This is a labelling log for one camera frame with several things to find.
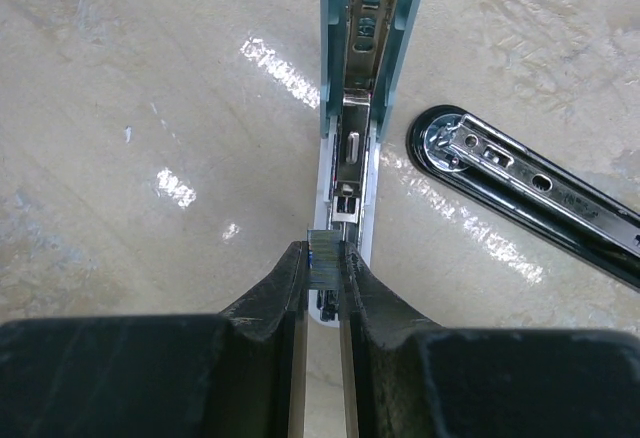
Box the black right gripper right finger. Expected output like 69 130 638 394
339 243 639 437

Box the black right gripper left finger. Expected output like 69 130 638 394
1 241 308 437

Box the silver staple strip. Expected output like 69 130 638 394
307 230 342 291

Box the black stapler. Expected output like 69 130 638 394
406 105 639 289

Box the light blue small stapler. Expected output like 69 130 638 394
307 0 432 328

